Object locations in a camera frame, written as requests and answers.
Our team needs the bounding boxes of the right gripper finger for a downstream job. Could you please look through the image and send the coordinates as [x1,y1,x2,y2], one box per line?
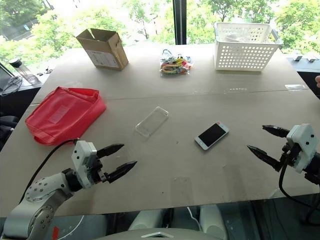
[246,144,284,172]
[261,124,292,139]

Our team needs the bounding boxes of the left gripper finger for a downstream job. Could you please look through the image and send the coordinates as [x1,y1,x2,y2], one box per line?
[95,143,125,159]
[104,160,139,184]

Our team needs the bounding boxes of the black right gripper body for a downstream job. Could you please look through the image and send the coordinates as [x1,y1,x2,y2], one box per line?
[279,139,304,169]

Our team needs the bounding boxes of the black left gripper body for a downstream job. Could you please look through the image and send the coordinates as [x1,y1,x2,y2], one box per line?
[89,156,111,185]

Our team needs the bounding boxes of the clear phone case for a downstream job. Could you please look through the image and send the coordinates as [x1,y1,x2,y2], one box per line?
[134,106,172,139]

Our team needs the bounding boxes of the red fabric pouch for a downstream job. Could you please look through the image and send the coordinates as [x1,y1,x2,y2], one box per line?
[24,86,108,147]

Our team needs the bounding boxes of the pale grey rounded shape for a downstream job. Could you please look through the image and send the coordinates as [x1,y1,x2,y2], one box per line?
[126,208,174,238]
[199,204,229,240]

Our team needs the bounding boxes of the black side table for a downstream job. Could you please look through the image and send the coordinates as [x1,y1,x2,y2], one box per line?
[0,62,44,118]
[286,56,320,99]

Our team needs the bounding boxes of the white perforated plastic basket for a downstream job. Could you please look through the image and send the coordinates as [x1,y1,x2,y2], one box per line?
[213,21,284,72]

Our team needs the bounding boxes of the open brown cardboard box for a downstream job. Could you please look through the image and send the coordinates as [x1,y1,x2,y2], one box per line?
[75,27,130,72]

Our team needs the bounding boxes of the black chair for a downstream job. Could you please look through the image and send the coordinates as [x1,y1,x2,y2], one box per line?
[0,109,20,152]

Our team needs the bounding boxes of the small dark parts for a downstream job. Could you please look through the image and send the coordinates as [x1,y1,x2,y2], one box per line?
[36,66,54,76]

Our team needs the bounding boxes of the clear bag of colourful items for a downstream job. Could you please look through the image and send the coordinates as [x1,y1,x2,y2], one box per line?
[159,48,194,78]

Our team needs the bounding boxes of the clear bottle with black lid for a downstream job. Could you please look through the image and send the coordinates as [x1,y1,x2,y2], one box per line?
[9,57,40,85]

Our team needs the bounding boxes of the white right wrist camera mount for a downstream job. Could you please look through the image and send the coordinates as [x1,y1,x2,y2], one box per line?
[286,123,317,174]

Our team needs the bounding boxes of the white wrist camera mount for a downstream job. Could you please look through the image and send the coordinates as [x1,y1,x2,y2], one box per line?
[71,140,98,189]
[286,123,317,174]

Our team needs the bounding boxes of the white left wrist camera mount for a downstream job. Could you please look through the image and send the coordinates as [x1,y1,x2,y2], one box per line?
[71,140,98,189]

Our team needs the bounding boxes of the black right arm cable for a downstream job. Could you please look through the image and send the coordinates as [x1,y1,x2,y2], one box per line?
[278,159,320,226]

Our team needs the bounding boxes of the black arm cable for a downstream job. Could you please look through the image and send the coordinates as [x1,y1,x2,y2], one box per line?
[278,159,320,226]
[18,139,81,202]

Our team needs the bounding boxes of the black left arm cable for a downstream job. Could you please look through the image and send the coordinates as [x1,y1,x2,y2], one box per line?
[18,139,81,202]

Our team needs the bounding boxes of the thin white cable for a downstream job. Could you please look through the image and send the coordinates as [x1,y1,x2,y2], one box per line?
[185,206,204,231]

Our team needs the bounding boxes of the tangled grey cables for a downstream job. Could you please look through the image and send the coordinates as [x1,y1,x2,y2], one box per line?
[1,74,24,96]

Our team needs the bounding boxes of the dark window frame post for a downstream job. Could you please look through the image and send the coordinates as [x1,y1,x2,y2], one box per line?
[172,0,189,46]

